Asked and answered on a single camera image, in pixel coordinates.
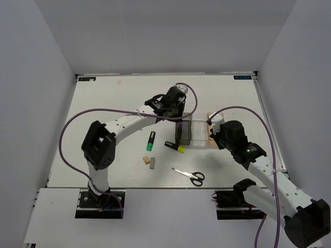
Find purple highlighter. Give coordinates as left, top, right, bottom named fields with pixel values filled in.
left=177, top=121, right=191, bottom=131

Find yellow highlighter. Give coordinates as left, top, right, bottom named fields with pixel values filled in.
left=164, top=141, right=186, bottom=153

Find green highlighter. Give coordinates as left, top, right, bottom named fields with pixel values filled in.
left=146, top=131, right=156, bottom=151

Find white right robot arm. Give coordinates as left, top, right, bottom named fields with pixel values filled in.
left=210, top=120, right=330, bottom=247

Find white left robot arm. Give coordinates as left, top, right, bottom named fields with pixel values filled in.
left=81, top=86, right=188, bottom=206

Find orange plastic container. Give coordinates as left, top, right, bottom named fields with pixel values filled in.
left=207, top=112, right=223, bottom=148

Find clear plastic container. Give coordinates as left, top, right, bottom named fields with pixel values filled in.
left=190, top=114, right=209, bottom=149

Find dark grey plastic container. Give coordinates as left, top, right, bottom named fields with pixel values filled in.
left=175, top=116, right=192, bottom=146

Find right blue corner label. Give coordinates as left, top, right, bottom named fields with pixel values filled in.
left=233, top=75, right=252, bottom=80

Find blue corner label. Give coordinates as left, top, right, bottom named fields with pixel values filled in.
left=78, top=77, right=96, bottom=82
left=233, top=75, right=252, bottom=80

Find grey eraser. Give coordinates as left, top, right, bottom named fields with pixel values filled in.
left=149, top=157, right=156, bottom=169

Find tan eraser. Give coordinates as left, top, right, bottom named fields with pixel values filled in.
left=143, top=156, right=150, bottom=164

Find left blue corner label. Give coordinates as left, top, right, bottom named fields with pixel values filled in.
left=78, top=77, right=96, bottom=82

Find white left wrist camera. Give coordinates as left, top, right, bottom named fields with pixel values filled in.
left=176, top=85, right=188, bottom=95

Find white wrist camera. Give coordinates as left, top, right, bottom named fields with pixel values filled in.
left=207, top=113, right=225, bottom=135
left=176, top=85, right=188, bottom=95

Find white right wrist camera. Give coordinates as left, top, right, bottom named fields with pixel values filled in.
left=207, top=113, right=225, bottom=135

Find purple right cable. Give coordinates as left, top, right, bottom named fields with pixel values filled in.
left=206, top=107, right=279, bottom=248

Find purple cable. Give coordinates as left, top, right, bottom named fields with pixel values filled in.
left=59, top=82, right=199, bottom=219
left=206, top=107, right=279, bottom=248

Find black handled scissors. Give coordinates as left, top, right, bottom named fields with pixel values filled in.
left=172, top=168, right=205, bottom=187

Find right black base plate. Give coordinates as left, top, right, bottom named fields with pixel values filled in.
left=212, top=190, right=265, bottom=220

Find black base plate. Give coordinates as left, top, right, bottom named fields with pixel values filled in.
left=212, top=190, right=265, bottom=220
left=75, top=190, right=124, bottom=220

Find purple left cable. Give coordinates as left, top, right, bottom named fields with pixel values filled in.
left=59, top=82, right=199, bottom=219

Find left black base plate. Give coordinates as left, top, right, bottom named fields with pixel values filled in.
left=75, top=190, right=124, bottom=220

